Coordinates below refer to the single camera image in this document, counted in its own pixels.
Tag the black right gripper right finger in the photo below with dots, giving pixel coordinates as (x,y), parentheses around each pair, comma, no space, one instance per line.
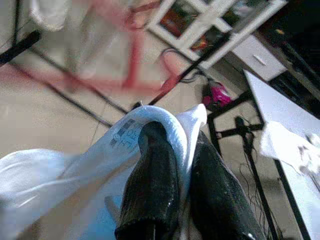
(217,200)

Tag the pink vacuum cleaner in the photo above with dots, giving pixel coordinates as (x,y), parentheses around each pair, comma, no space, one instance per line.
(220,92)

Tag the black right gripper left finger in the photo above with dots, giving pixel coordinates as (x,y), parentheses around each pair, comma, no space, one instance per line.
(152,187)

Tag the white shirt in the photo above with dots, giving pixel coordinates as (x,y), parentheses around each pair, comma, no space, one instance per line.
(50,175)

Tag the white cabinet glass doors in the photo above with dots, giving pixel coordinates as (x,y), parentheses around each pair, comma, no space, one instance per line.
(250,60)

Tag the white table black legs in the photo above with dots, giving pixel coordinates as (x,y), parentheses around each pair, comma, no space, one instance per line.
(275,100)

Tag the cream cloth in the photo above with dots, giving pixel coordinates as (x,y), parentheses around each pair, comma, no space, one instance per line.
(280,142)

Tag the red plastic hanger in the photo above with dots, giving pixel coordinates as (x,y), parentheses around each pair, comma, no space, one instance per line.
(135,62)

